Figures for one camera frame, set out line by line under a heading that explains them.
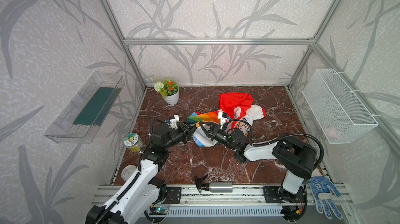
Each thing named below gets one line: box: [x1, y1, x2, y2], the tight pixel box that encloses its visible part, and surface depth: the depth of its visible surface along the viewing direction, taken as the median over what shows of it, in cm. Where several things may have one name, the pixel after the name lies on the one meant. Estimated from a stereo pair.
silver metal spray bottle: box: [194, 173, 234, 194], surface depth 75 cm
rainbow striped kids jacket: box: [186, 92, 267, 148], surface depth 101 cm
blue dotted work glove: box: [308, 176, 344, 220], surface depth 74 cm
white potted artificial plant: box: [154, 80, 180, 105], surface depth 101 cm
